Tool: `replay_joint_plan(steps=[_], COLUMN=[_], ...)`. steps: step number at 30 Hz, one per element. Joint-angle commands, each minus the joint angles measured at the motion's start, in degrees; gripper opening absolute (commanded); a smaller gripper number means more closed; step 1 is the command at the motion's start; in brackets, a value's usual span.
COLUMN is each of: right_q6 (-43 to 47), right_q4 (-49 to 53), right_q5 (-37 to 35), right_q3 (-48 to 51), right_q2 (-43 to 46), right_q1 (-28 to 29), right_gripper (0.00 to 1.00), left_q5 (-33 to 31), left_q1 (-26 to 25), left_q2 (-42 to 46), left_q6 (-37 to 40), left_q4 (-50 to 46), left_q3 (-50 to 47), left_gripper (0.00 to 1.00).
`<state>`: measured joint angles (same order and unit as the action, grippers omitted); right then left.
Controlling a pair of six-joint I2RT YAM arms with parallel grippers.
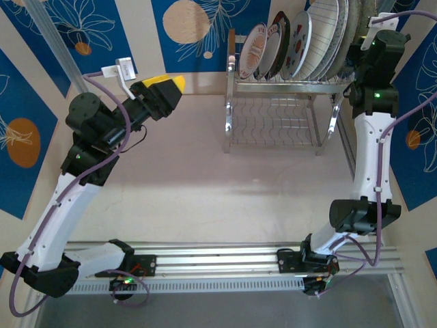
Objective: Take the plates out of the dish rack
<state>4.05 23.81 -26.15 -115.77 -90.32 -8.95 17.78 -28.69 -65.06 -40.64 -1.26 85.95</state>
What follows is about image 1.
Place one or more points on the multicolour speckled plate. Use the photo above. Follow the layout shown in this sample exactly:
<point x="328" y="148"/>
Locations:
<point x="347" y="13"/>

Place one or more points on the white blue grid plate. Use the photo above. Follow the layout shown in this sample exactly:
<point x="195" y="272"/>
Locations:
<point x="322" y="34"/>

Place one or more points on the white strawberry print plate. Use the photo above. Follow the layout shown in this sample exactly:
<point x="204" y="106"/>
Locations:
<point x="298" y="44"/>

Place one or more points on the orange sunburst plate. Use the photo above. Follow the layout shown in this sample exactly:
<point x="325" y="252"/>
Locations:
<point x="252" y="51"/>

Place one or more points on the black plate red rim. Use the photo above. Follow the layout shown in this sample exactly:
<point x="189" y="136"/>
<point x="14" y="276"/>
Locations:
<point x="286" y="37"/>

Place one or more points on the white plate red lettered rim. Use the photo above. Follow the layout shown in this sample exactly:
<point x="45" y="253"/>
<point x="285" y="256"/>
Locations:
<point x="273" y="51"/>

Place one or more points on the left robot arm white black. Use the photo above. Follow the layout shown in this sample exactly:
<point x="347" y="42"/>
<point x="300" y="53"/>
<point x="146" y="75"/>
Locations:
<point x="51" y="218"/>

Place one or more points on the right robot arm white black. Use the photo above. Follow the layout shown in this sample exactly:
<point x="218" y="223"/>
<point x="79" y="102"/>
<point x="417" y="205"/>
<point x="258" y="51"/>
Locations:
<point x="367" y="153"/>

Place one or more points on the steel two-tier dish rack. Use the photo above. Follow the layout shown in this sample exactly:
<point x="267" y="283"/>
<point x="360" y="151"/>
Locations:
<point x="273" y="89"/>

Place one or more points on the small controller board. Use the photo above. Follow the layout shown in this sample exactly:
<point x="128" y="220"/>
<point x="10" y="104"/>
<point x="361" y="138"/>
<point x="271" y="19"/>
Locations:
<point x="315" y="285"/>
<point x="124" y="283"/>

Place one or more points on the aluminium side rail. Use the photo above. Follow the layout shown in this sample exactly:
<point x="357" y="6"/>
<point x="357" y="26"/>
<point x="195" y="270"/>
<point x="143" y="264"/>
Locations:
<point x="348" y="153"/>

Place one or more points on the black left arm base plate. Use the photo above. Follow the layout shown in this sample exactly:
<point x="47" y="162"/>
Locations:
<point x="150" y="264"/>

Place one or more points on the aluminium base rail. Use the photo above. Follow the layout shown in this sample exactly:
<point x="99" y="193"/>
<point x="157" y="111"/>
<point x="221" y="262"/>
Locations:
<point x="222" y="261"/>

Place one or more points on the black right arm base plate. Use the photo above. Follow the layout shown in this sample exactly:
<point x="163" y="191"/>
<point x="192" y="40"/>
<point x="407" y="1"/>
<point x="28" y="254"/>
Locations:
<point x="286" y="261"/>

